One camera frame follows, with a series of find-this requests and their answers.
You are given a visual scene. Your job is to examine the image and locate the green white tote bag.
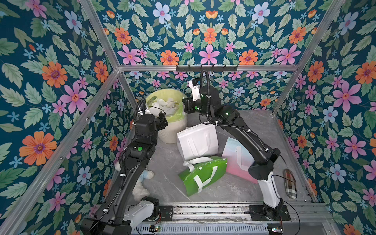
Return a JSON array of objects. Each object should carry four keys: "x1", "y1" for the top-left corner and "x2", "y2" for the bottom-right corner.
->
[{"x1": 178, "y1": 156, "x2": 227, "y2": 197}]

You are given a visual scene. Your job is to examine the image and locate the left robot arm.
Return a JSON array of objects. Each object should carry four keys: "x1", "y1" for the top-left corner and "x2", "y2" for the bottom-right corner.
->
[{"x1": 81, "y1": 99, "x2": 168, "y2": 235}]

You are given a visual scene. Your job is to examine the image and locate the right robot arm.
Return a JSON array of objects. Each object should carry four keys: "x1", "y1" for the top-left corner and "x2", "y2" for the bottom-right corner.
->
[{"x1": 183, "y1": 69, "x2": 284, "y2": 220}]

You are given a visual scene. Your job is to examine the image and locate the white ribbed trash bin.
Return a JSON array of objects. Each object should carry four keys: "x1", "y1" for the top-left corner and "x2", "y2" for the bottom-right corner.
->
[{"x1": 158, "y1": 116, "x2": 187, "y2": 144}]

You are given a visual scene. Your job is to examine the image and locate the torn paper pieces in bin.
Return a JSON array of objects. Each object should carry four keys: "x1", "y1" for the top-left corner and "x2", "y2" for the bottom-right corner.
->
[{"x1": 149, "y1": 98, "x2": 179, "y2": 116}]

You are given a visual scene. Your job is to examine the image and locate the green plastic bin liner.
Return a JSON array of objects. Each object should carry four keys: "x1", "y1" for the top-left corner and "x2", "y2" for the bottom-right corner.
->
[{"x1": 146, "y1": 89, "x2": 187, "y2": 124}]

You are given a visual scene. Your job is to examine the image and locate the black hook rack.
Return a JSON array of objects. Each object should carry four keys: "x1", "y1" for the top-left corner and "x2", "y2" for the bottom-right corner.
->
[{"x1": 175, "y1": 65, "x2": 238, "y2": 72}]

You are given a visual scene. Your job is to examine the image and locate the aluminium crossbar rear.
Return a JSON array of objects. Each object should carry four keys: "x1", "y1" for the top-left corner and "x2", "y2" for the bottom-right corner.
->
[{"x1": 117, "y1": 65, "x2": 298, "y2": 72}]

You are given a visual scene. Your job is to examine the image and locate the aluminium crossbar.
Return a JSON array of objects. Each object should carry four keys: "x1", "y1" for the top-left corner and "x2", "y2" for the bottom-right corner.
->
[
  {"x1": 1, "y1": 69, "x2": 120, "y2": 235},
  {"x1": 117, "y1": 65, "x2": 298, "y2": 72}
]

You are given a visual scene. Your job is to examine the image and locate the pink blue gradient tote bag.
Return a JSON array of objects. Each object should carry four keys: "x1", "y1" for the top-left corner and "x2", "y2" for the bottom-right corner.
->
[{"x1": 222, "y1": 138, "x2": 258, "y2": 184}]

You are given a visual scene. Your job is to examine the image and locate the white plush toy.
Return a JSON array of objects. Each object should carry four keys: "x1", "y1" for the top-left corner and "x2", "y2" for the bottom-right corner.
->
[{"x1": 132, "y1": 169, "x2": 154, "y2": 202}]

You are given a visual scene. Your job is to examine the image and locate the plaid pouch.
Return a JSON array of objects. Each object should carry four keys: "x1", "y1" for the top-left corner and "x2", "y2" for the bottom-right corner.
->
[{"x1": 283, "y1": 168, "x2": 298, "y2": 200}]

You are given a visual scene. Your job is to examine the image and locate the aluminium crossbar left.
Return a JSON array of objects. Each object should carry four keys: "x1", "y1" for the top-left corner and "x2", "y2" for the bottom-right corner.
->
[{"x1": 1, "y1": 69, "x2": 120, "y2": 235}]

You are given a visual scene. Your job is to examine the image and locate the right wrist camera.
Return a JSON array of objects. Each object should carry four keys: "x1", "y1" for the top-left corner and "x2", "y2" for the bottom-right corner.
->
[{"x1": 188, "y1": 78, "x2": 201, "y2": 101}]

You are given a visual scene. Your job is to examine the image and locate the white perforated cable tray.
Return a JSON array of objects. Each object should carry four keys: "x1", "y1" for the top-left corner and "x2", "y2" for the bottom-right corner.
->
[{"x1": 131, "y1": 223, "x2": 269, "y2": 235}]

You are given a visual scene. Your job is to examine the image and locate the aluminium frame post left rear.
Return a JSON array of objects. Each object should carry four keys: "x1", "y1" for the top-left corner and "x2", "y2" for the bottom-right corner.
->
[{"x1": 80, "y1": 0, "x2": 137, "y2": 109}]

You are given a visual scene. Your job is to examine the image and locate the aluminium frame post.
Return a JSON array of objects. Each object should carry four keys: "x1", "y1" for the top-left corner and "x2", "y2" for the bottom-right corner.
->
[
  {"x1": 80, "y1": 0, "x2": 137, "y2": 109},
  {"x1": 273, "y1": 0, "x2": 346, "y2": 116}
]

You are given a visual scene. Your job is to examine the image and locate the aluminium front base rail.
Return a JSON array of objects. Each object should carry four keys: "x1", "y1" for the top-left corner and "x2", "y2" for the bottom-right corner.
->
[{"x1": 90, "y1": 202, "x2": 324, "y2": 225}]

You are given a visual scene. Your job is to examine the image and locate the aluminium frame post right rear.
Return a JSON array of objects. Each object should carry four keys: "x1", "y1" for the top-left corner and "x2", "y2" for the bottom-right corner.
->
[{"x1": 273, "y1": 0, "x2": 346, "y2": 116}]

